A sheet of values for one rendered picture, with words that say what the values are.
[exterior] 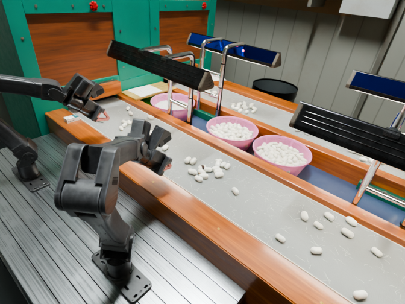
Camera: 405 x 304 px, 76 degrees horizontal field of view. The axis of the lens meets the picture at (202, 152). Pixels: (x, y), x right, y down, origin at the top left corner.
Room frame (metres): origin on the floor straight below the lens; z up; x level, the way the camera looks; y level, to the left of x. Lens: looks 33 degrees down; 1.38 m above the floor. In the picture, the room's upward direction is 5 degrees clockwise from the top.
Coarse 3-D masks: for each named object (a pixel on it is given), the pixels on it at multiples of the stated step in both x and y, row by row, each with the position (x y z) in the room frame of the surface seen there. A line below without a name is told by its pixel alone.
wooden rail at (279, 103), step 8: (224, 80) 1.97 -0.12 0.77; (224, 88) 1.84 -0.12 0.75; (232, 88) 1.81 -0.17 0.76; (240, 88) 1.82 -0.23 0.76; (248, 88) 1.84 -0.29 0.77; (248, 96) 1.71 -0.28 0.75; (256, 96) 1.69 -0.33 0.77; (264, 96) 1.71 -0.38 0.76; (272, 96) 1.72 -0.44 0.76; (272, 104) 1.60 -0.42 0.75; (280, 104) 1.58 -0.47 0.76; (288, 104) 1.59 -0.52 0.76; (296, 104) 1.61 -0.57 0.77
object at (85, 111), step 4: (84, 100) 0.93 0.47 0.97; (84, 104) 0.91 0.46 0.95; (84, 108) 0.91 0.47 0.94; (100, 108) 0.94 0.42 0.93; (80, 112) 0.91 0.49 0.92; (84, 112) 0.91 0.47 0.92; (88, 112) 0.92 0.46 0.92; (92, 112) 0.93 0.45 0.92; (96, 112) 0.93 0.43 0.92; (88, 116) 0.93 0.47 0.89; (92, 116) 0.92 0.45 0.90; (96, 116) 0.92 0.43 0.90; (92, 120) 0.91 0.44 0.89; (96, 120) 0.92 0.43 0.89
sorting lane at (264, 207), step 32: (96, 128) 1.11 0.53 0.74; (128, 128) 1.14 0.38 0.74; (224, 160) 0.93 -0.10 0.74; (192, 192) 0.71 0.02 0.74; (224, 192) 0.73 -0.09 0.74; (256, 192) 0.74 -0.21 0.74; (288, 192) 0.76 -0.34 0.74; (256, 224) 0.59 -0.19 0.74; (288, 224) 0.60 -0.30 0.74; (288, 256) 0.48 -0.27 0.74; (320, 256) 0.49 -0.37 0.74; (352, 256) 0.50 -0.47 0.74; (384, 256) 0.51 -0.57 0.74; (352, 288) 0.40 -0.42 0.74; (384, 288) 0.41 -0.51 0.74
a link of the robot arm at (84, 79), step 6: (72, 78) 0.92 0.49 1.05; (78, 78) 0.91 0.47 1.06; (84, 78) 0.93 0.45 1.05; (66, 84) 0.92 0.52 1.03; (72, 84) 0.89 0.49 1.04; (78, 84) 0.90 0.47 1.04; (84, 84) 0.91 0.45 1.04; (90, 84) 0.92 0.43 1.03; (48, 90) 0.84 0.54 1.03; (54, 90) 0.84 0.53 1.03; (66, 90) 0.88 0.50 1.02; (78, 90) 0.90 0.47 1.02; (84, 90) 0.90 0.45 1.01; (54, 96) 0.84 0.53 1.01; (60, 96) 0.85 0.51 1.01; (66, 96) 0.86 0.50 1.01; (84, 96) 0.91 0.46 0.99; (60, 102) 0.85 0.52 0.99
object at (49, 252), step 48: (48, 144) 1.04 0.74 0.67; (0, 192) 0.70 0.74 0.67; (48, 192) 0.72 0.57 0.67; (0, 240) 0.50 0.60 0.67; (48, 240) 0.51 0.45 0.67; (96, 240) 0.53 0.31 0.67; (144, 240) 0.54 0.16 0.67; (48, 288) 0.37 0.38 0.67; (96, 288) 0.38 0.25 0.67; (192, 288) 0.40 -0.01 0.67; (240, 288) 0.41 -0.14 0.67
